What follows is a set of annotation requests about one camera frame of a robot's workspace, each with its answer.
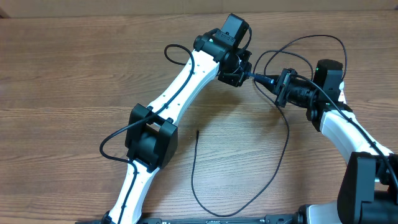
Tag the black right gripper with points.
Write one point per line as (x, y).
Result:
(286, 73)

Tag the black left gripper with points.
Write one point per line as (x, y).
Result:
(237, 79)

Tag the blue Galaxy smartphone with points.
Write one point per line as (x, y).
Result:
(262, 79)

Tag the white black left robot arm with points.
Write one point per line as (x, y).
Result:
(152, 131)

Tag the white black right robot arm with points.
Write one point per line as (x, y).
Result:
(368, 192)

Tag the white power strip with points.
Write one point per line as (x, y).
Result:
(342, 97)

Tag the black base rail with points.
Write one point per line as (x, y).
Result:
(268, 219)

